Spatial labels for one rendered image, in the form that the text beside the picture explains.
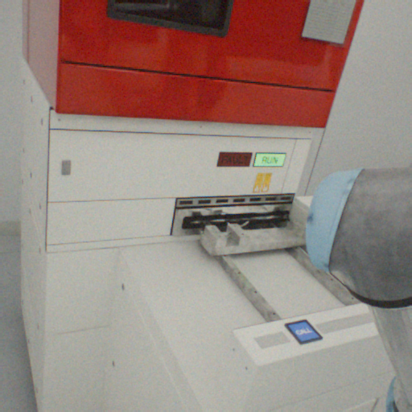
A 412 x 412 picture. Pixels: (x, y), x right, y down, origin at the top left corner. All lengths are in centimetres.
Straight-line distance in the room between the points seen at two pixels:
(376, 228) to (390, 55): 344
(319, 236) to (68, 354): 117
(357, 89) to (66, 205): 288
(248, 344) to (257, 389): 8
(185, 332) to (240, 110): 60
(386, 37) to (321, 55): 246
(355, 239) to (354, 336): 53
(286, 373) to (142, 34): 78
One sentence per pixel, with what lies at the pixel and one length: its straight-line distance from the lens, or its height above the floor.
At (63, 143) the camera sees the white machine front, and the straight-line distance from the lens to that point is 113.
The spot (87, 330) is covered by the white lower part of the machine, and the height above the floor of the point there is 52.
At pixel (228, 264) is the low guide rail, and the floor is 85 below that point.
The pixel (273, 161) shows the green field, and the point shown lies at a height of 110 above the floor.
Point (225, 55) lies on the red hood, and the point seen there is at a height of 140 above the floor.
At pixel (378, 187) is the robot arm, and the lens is 45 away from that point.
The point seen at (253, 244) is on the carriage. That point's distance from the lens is 133.
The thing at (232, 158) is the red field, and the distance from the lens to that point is 131.
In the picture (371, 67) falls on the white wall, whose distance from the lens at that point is 373.
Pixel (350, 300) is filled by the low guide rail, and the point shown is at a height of 85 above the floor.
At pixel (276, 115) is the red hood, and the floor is 126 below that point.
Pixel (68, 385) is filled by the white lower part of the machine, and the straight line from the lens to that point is 163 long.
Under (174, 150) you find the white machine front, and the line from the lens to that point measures 122.
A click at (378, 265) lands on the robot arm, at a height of 131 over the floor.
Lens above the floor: 151
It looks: 25 degrees down
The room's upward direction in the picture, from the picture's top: 12 degrees clockwise
